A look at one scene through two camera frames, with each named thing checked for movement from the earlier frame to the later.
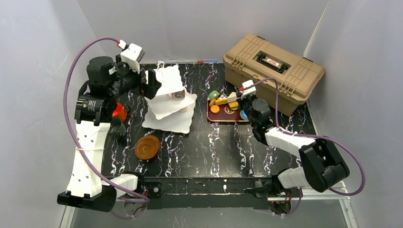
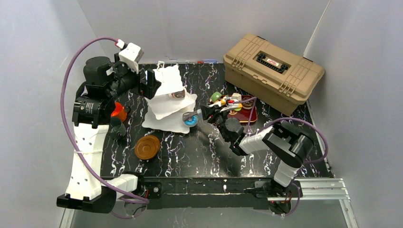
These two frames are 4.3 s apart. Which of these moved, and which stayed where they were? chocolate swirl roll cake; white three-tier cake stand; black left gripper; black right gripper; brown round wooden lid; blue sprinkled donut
Moved: black right gripper; blue sprinkled donut
Stayed: black left gripper; brown round wooden lid; chocolate swirl roll cake; white three-tier cake stand
